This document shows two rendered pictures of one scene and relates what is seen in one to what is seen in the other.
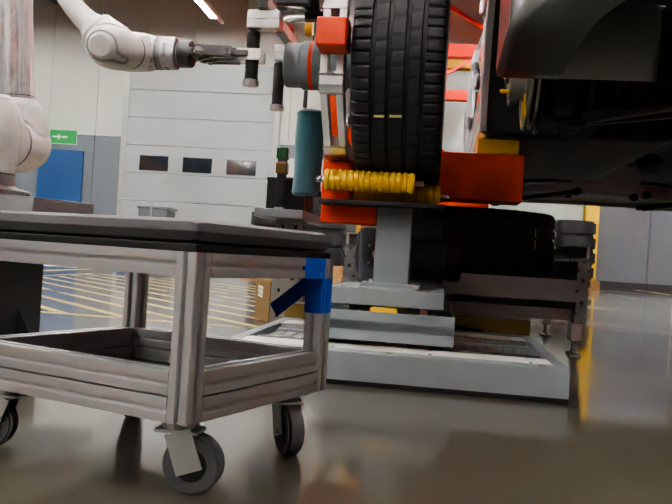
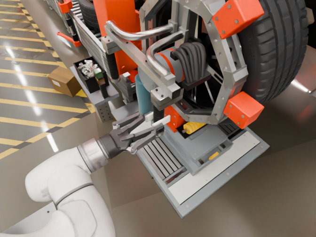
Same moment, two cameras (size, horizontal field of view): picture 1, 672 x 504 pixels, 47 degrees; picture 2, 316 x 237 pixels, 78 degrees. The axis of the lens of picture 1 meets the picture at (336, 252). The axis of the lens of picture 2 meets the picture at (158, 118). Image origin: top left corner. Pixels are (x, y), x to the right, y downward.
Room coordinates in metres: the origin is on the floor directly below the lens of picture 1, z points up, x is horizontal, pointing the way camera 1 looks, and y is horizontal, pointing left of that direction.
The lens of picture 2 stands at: (1.81, 0.53, 1.36)
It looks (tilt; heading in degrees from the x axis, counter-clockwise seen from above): 53 degrees down; 317
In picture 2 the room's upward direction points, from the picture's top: straight up
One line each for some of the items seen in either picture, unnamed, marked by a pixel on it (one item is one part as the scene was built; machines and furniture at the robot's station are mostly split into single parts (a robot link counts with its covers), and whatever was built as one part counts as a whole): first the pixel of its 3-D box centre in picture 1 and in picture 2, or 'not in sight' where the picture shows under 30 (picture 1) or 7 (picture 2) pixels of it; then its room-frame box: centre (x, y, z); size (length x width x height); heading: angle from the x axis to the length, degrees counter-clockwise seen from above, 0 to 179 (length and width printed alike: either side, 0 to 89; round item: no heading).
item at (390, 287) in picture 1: (393, 253); (193, 119); (2.22, -0.16, 0.32); 0.40 x 0.30 x 0.28; 172
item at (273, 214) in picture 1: (290, 216); (93, 81); (2.85, 0.18, 0.44); 0.43 x 0.17 x 0.03; 172
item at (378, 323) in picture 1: (389, 319); (189, 133); (2.22, -0.16, 0.13); 0.50 x 0.36 x 0.10; 172
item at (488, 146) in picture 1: (496, 149); not in sight; (2.69, -0.53, 0.70); 0.14 x 0.14 x 0.05; 82
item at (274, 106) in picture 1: (278, 85); (112, 66); (2.44, 0.21, 0.83); 0.04 x 0.04 x 0.16
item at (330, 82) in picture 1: (346, 66); (181, 61); (2.24, 0.00, 0.85); 0.54 x 0.07 x 0.54; 172
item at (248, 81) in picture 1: (252, 57); (158, 118); (2.10, 0.26, 0.83); 0.04 x 0.04 x 0.16
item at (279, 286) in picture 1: (288, 277); (99, 100); (2.88, 0.17, 0.21); 0.10 x 0.10 x 0.42; 82
